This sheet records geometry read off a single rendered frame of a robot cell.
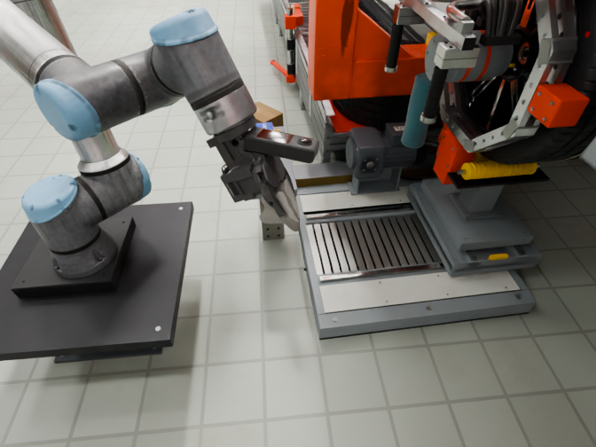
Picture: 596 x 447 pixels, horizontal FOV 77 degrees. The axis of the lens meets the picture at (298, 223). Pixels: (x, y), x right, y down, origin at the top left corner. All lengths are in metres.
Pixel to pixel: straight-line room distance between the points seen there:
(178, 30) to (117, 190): 0.75
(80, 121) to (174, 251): 0.82
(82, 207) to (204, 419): 0.75
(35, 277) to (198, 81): 0.99
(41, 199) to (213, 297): 0.72
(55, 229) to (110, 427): 0.64
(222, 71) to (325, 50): 1.07
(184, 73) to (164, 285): 0.83
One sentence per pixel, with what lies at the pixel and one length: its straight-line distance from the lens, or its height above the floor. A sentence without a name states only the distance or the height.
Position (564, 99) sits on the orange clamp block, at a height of 0.88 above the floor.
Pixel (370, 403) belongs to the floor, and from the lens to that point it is 1.38.
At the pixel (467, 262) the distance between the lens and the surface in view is 1.59.
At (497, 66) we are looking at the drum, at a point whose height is 0.84.
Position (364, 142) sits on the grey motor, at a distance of 1.66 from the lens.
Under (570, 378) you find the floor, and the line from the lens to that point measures 1.68.
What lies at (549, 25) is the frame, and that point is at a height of 1.00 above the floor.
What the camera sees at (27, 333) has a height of 0.30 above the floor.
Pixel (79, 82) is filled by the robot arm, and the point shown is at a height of 1.05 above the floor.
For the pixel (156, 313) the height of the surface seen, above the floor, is 0.30.
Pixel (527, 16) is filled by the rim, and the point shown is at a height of 0.95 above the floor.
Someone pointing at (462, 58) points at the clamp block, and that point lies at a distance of 1.08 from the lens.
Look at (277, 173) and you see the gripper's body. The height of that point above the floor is 0.90.
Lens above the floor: 1.28
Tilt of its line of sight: 45 degrees down
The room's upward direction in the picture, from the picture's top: straight up
